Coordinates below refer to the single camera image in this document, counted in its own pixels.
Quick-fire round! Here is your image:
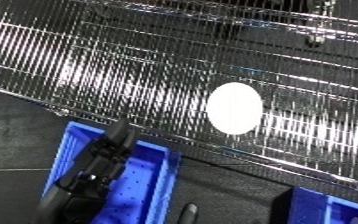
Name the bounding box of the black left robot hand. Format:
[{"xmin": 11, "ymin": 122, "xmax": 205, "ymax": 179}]
[{"xmin": 35, "ymin": 118, "xmax": 142, "ymax": 224}]

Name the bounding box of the white paper cup green band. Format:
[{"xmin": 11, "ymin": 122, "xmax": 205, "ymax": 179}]
[{"xmin": 205, "ymin": 81, "xmax": 265, "ymax": 136}]

